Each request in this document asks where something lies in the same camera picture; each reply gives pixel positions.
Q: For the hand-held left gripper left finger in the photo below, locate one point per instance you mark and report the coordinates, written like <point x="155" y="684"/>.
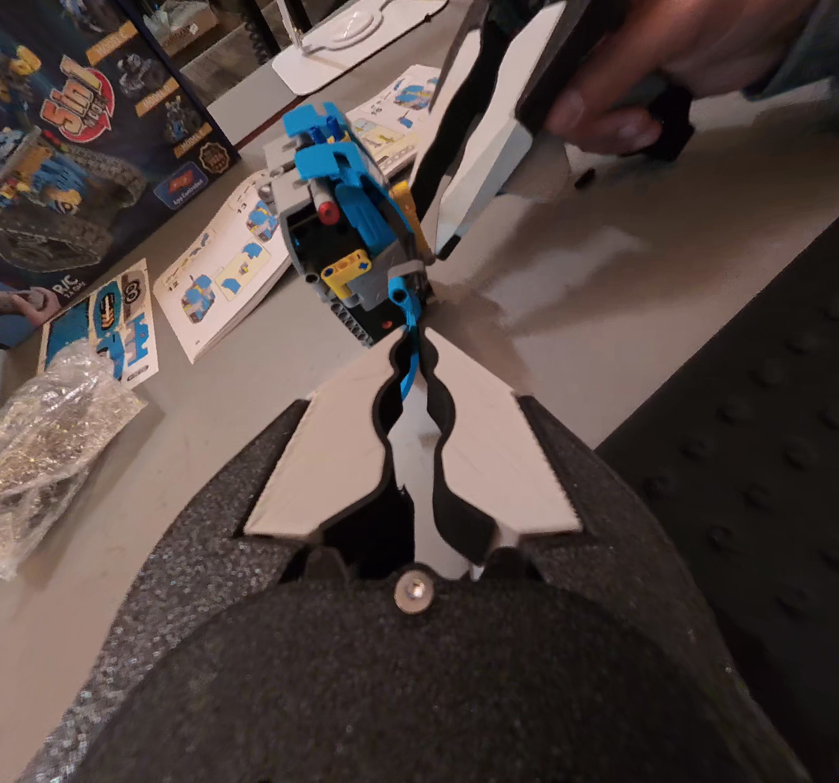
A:
<point x="314" y="462"/>

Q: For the white instruction booklet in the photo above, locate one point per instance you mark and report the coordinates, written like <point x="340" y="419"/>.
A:
<point x="216" y="272"/>

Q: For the clear plastic bag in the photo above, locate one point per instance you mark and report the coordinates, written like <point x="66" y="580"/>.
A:
<point x="52" y="435"/>

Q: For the person's right hand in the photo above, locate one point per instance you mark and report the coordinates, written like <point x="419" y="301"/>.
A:
<point x="708" y="16"/>

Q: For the blue yellow toy brick model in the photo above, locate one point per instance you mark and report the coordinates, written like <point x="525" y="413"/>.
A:
<point x="328" y="160"/>

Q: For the printed paper sheet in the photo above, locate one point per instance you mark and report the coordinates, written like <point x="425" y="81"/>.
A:
<point x="72" y="331"/>

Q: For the grey desk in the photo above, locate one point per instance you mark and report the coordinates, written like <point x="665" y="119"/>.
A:
<point x="623" y="272"/>

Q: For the person's right forearm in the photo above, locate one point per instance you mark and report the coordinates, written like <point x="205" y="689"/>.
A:
<point x="819" y="42"/>

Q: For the dark blue toy kit box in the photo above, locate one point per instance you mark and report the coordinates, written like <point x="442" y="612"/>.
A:
<point x="98" y="141"/>

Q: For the blue curved panel piece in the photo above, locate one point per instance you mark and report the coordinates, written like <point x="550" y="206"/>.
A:
<point x="410" y="350"/>

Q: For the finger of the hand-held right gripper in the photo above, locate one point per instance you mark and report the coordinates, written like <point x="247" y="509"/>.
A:
<point x="459" y="75"/>
<point x="511" y="95"/>

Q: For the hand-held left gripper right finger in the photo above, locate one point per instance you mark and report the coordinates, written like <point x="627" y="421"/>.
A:
<point x="511" y="462"/>

